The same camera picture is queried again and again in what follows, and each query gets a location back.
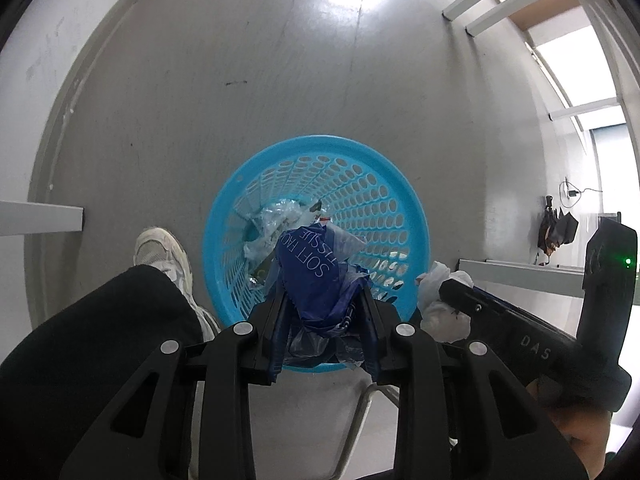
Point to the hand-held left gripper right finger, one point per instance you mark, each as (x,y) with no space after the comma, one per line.
(371,355)

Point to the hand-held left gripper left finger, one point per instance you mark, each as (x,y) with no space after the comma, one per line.
(276,360)

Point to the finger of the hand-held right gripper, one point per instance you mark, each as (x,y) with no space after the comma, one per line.
(460,297)

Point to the white tissue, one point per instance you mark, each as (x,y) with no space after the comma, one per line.
(440,320)

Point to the white and brown snack packet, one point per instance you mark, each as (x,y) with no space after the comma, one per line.
(261,275)

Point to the blue tissue packet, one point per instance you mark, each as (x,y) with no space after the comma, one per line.
(310,280)

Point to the clear wrapper with red print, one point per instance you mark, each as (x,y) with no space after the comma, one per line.
(342,242)

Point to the blue plastic basket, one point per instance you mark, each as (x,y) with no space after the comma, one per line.
(380,200)

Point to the clear plastic bag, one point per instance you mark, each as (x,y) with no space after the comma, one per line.
(272,225)

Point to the person's right hand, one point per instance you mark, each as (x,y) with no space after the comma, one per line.
(580,430)

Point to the white desk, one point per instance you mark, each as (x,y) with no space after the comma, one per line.
(525,272)
(35,217)

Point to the black folded umbrella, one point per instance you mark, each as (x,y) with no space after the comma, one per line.
(557,232)

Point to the white sneaker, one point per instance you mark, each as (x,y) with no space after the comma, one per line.
(160,255)

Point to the person's black trouser leg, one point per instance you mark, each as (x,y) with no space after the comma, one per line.
(75,360)

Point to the grey metal chair frame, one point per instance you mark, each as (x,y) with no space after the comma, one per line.
(357,425)

